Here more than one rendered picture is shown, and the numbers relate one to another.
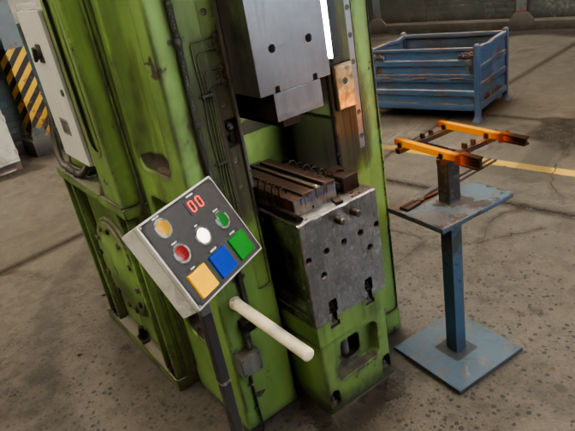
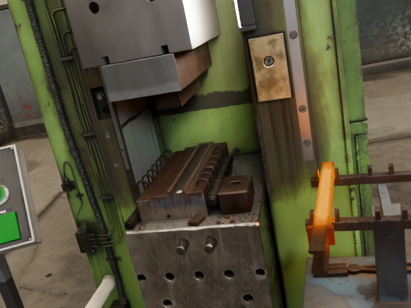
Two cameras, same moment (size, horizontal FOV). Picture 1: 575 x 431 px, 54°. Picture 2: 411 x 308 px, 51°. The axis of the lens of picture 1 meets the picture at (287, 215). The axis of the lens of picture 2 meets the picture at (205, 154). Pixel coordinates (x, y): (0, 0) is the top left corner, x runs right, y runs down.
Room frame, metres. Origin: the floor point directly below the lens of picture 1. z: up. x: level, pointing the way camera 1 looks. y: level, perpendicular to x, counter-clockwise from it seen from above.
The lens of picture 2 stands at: (1.21, -1.02, 1.45)
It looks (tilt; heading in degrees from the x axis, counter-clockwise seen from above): 18 degrees down; 48
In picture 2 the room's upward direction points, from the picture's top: 12 degrees counter-clockwise
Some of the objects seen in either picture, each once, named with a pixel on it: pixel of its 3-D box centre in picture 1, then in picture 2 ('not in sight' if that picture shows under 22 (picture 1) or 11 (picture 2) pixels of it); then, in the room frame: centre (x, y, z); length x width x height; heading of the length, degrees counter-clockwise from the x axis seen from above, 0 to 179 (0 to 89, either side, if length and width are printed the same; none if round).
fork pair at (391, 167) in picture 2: (447, 138); (385, 189); (2.02, -0.65, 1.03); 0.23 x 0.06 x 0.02; 29
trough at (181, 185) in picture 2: (284, 174); (193, 165); (2.05, -0.02, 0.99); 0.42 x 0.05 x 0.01; 33
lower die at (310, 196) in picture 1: (281, 185); (188, 176); (2.04, 0.00, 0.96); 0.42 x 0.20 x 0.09; 33
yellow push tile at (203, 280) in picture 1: (202, 280); not in sight; (1.34, 0.26, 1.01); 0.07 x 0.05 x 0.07; 148
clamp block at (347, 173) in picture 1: (340, 179); (236, 194); (2.01, -0.23, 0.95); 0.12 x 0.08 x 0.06; 33
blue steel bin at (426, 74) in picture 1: (437, 73); not in sight; (5.68, -1.77, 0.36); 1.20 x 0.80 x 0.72; 46
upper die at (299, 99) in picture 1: (263, 94); (164, 65); (2.04, 0.00, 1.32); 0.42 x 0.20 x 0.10; 33
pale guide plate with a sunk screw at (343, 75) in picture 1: (344, 85); (270, 68); (2.14, -0.30, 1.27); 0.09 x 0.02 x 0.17; 123
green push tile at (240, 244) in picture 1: (240, 245); (4, 228); (1.51, 0.16, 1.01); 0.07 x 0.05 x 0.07; 148
